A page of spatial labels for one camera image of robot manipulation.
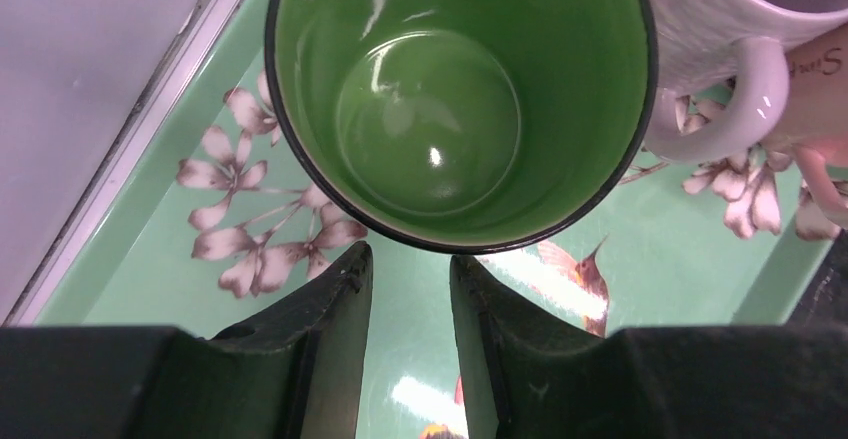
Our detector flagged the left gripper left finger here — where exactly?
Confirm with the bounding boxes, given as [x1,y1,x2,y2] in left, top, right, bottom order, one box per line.
[1,241,373,438]

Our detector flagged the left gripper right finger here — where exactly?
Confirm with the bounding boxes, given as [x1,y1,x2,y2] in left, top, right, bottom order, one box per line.
[450,256,847,438]

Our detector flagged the cream cartoon mug green interior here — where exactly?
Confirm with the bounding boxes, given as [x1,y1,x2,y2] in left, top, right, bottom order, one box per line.
[264,0,657,254]

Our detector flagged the lavender ribbed mug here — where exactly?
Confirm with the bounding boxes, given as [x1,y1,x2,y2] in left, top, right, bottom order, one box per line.
[644,0,847,164]

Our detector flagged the green floral serving tray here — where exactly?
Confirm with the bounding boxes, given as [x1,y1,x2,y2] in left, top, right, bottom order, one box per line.
[31,0,847,438]

